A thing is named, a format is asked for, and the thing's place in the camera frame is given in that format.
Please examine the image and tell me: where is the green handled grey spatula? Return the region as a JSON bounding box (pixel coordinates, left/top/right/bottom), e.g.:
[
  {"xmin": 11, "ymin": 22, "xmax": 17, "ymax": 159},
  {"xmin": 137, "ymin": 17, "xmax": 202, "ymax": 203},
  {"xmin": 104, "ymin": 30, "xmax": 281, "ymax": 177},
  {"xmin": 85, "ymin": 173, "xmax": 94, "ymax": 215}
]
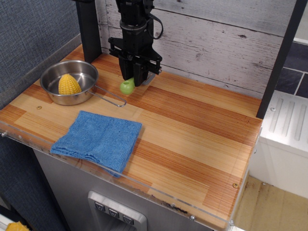
[{"xmin": 120, "ymin": 72, "xmax": 156, "ymax": 94}]

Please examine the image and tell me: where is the black frame post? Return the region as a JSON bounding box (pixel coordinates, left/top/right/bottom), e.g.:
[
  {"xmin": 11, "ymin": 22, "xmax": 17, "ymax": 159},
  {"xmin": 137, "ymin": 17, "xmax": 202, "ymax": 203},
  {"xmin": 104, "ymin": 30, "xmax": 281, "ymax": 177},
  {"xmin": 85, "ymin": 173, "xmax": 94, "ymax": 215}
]
[
  {"xmin": 256, "ymin": 0, "xmax": 308, "ymax": 119},
  {"xmin": 75, "ymin": 0, "xmax": 102, "ymax": 63}
]

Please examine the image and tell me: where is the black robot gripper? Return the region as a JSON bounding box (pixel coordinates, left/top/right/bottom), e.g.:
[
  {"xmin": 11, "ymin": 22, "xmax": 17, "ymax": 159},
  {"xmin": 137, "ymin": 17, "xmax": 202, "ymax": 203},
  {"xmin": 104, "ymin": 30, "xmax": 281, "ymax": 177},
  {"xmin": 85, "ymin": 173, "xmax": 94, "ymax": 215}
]
[{"xmin": 108, "ymin": 20, "xmax": 162, "ymax": 87}]

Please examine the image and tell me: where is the clear acrylic table edge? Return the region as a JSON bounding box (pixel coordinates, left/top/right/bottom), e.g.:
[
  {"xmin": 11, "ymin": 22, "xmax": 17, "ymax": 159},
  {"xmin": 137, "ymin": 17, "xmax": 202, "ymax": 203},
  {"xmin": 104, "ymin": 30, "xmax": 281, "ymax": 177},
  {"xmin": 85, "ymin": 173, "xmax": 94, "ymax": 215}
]
[{"xmin": 0, "ymin": 122, "xmax": 235, "ymax": 231}]

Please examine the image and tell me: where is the blue folded cloth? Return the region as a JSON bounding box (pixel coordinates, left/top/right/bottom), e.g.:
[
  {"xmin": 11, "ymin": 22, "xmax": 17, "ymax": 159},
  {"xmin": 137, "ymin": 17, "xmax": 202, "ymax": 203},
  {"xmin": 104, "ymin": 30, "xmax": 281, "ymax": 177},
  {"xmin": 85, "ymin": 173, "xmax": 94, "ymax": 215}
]
[{"xmin": 51, "ymin": 111, "xmax": 142, "ymax": 178}]

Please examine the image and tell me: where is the white ribbed sink drainer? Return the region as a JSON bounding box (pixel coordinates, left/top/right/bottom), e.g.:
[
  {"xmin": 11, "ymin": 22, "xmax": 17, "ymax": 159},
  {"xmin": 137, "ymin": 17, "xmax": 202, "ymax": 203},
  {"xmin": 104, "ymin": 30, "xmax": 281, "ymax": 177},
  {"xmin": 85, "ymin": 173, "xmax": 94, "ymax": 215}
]
[{"xmin": 249, "ymin": 91, "xmax": 308, "ymax": 197}]

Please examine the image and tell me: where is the yellow toy on floor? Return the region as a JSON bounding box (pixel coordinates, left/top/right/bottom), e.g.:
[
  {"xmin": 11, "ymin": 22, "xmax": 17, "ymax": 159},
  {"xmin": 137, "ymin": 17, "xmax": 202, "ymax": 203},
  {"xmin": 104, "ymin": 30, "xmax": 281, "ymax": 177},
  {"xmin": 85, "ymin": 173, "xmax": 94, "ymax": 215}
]
[{"xmin": 6, "ymin": 222, "xmax": 30, "ymax": 231}]

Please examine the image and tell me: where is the small steel saucepan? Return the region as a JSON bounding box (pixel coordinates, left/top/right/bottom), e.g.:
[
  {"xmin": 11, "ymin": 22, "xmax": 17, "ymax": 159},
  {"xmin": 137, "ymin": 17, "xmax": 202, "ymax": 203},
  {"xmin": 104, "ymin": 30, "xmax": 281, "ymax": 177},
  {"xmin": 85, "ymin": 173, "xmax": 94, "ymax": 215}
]
[{"xmin": 40, "ymin": 60, "xmax": 127, "ymax": 107}]

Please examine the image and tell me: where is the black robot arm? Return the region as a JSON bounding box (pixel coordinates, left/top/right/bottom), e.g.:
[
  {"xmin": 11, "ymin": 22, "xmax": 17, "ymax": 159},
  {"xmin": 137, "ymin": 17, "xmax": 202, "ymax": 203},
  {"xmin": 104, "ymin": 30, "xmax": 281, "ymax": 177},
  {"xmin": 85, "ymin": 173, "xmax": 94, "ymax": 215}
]
[{"xmin": 108, "ymin": 0, "xmax": 164, "ymax": 87}]

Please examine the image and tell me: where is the silver dispenser button panel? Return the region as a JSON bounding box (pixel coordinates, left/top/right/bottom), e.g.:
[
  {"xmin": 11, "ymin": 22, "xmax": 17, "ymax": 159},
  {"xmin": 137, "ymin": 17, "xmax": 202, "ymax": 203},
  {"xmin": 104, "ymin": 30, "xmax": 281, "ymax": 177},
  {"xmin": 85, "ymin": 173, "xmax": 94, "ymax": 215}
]
[{"xmin": 88, "ymin": 191, "xmax": 148, "ymax": 231}]

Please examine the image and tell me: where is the black right frame post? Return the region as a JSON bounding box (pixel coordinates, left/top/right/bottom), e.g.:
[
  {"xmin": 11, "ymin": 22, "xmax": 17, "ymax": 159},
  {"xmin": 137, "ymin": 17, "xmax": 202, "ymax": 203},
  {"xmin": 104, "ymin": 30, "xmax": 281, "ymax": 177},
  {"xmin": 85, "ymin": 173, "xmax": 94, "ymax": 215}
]
[{"xmin": 256, "ymin": 0, "xmax": 308, "ymax": 119}]

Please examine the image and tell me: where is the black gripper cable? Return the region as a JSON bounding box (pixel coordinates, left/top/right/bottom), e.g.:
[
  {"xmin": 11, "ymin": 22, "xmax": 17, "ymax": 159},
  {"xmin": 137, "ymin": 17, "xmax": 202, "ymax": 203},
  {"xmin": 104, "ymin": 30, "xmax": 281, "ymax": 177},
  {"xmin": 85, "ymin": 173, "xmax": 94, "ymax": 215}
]
[{"xmin": 148, "ymin": 12, "xmax": 164, "ymax": 40}]

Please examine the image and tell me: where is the yellow toy corn cob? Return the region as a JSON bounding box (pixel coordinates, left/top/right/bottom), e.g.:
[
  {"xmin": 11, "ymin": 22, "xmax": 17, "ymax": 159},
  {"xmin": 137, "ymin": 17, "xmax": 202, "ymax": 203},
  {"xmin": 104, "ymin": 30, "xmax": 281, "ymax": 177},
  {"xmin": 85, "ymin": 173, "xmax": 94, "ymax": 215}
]
[{"xmin": 58, "ymin": 74, "xmax": 82, "ymax": 95}]

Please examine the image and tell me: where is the black left frame post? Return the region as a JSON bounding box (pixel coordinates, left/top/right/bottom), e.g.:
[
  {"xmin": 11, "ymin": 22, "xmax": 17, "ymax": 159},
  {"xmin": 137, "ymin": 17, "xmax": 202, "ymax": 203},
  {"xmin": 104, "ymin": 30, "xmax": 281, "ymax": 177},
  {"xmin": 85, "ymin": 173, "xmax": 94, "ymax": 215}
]
[{"xmin": 75, "ymin": 0, "xmax": 102, "ymax": 63}]

